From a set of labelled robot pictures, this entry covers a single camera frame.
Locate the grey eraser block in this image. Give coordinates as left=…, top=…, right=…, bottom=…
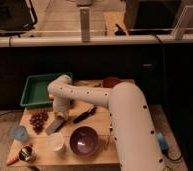
left=45, top=119, right=65, bottom=135

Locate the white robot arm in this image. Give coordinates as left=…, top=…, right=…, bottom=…
left=48, top=75, right=166, bottom=171

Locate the white paper cup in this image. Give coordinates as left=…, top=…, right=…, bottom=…
left=48, top=133, right=65, bottom=153

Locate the metal cup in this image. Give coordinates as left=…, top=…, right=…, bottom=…
left=18, top=146, right=36, bottom=162

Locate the orange peach fruit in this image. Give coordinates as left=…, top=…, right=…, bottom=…
left=49, top=94, right=54, bottom=100

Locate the purple grapes bunch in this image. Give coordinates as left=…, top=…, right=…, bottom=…
left=29, top=111, right=49, bottom=134

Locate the green plastic tray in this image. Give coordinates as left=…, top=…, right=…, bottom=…
left=19, top=72, right=74, bottom=110

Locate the purple bowl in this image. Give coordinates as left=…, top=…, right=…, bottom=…
left=69, top=126, right=99, bottom=157

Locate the silver fork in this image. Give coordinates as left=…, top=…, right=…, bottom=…
left=104, top=124, right=113, bottom=150

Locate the red bowl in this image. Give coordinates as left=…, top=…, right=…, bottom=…
left=102, top=77, right=120, bottom=88

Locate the orange carrot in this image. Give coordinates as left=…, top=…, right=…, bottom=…
left=5, top=143, right=34, bottom=167

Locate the blue floor box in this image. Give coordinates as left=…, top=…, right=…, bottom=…
left=156, top=132, right=169, bottom=154

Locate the black monitor right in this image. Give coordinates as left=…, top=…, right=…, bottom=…
left=124, top=0, right=181, bottom=35

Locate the grey vertical post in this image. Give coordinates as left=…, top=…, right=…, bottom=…
left=80, top=7, right=90, bottom=42

